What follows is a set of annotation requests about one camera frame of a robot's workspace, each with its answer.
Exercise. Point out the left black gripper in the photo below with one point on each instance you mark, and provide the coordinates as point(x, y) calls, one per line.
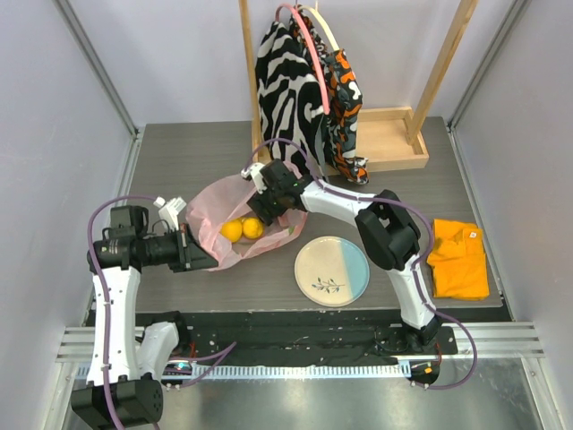
point(189, 254)

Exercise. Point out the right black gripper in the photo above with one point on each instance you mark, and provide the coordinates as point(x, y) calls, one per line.
point(266, 204)

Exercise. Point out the pink plastic bag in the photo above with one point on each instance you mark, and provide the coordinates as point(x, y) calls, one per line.
point(217, 216)

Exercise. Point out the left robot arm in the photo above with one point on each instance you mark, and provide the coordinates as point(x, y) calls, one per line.
point(124, 381)

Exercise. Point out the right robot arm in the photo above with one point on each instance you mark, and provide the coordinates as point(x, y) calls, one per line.
point(389, 235)

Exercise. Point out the fake orange fruit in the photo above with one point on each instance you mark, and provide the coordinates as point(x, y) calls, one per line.
point(232, 230)
point(252, 228)

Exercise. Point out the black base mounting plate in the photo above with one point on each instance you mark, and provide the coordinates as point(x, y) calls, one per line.
point(311, 338)

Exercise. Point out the orange black patterned garment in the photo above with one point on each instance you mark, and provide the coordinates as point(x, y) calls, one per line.
point(345, 102)

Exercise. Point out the black white zebra garment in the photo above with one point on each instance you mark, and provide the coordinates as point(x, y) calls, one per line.
point(289, 98)

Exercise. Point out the cream and blue plate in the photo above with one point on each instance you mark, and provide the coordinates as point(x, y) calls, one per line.
point(331, 271)

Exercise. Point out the pink hanger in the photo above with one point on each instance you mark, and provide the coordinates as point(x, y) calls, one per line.
point(312, 52)

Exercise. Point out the wooden clothes rack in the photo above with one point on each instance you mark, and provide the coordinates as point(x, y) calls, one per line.
point(391, 138)

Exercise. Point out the cream wooden hanger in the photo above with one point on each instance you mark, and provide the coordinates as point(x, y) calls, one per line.
point(322, 22)

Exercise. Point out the orange folded cloth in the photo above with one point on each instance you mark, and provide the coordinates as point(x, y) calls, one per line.
point(458, 261)

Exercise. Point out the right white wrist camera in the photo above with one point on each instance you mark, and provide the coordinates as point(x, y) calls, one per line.
point(253, 172)

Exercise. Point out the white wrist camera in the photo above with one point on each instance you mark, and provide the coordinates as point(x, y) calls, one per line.
point(253, 172)
point(168, 211)

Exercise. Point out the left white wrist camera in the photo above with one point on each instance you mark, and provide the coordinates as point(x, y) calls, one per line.
point(168, 211)

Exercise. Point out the white slotted cable duct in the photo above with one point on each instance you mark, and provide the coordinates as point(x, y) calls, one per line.
point(227, 372)

